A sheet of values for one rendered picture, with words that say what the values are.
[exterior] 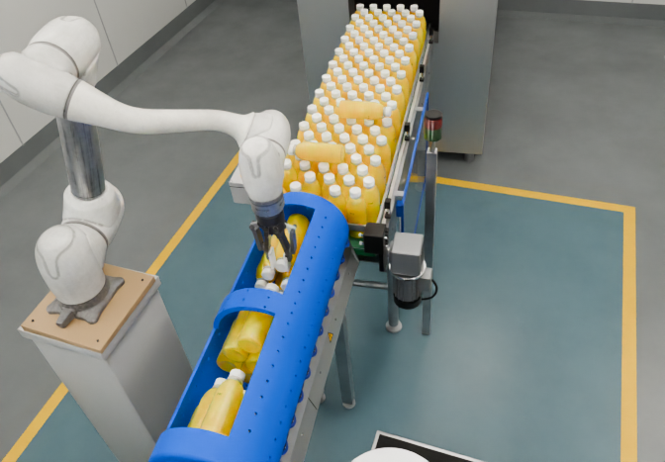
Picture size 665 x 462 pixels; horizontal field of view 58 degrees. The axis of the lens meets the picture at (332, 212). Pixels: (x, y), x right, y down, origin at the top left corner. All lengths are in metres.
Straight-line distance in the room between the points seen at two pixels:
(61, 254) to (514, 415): 1.93
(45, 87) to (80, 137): 0.31
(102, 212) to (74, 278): 0.22
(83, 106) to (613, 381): 2.43
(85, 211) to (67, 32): 0.58
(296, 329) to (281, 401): 0.19
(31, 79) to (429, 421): 2.05
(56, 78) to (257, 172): 0.50
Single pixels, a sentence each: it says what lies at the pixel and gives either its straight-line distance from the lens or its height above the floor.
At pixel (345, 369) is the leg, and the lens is 2.53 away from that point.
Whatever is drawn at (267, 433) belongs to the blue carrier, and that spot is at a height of 1.16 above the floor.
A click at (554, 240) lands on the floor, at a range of 3.52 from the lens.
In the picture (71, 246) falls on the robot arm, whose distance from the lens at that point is 1.86.
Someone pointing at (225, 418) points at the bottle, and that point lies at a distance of 1.47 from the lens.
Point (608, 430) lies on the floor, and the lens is 2.88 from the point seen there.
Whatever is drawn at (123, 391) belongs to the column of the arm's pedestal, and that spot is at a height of 0.77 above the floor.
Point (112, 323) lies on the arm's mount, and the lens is 1.97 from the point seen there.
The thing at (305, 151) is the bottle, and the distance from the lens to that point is 2.17.
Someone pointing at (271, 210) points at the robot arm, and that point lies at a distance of 1.55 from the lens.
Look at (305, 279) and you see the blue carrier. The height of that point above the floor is 1.20.
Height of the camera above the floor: 2.43
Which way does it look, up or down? 42 degrees down
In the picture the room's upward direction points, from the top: 7 degrees counter-clockwise
